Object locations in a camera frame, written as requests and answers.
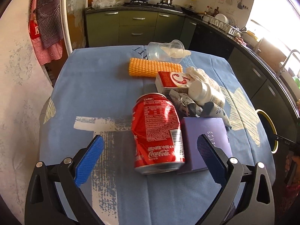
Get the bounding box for yellow rimmed trash bin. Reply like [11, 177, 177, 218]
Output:
[256, 109, 278, 154]

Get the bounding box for green kitchen cabinets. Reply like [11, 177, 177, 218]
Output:
[84, 6, 299, 137]

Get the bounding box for purple cardboard box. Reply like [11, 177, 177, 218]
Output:
[177, 117, 232, 174]

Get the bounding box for white blue tube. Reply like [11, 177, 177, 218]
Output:
[201, 102, 232, 129]

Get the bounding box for red cola can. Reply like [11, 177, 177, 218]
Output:
[131, 92, 185, 175]

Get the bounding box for crumpled grey snack wrapper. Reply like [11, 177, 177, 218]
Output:
[169, 89, 203, 117]

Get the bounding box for blue patterned tablecloth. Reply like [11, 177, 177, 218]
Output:
[39, 45, 277, 225]

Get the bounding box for white pill bottle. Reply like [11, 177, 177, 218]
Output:
[188, 80, 225, 108]

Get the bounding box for chrome sink faucet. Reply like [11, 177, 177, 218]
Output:
[276, 49, 299, 78]

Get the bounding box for white foam net sleeve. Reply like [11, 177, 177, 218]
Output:
[186, 67, 221, 92]

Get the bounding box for red checkered apron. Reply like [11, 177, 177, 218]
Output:
[28, 0, 64, 65]

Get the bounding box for red and white carton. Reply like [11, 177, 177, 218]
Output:
[155, 72, 194, 96]

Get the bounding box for white plastic spoon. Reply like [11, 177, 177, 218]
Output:
[160, 46, 191, 59]

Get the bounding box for clear plastic cup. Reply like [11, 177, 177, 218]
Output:
[147, 40, 185, 64]

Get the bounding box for dish rack with dishes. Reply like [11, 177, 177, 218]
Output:
[207, 15, 241, 37]

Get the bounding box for clear plastic bag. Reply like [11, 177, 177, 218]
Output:
[91, 0, 125, 9]

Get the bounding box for small metal pot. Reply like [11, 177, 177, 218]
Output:
[160, 0, 173, 6]

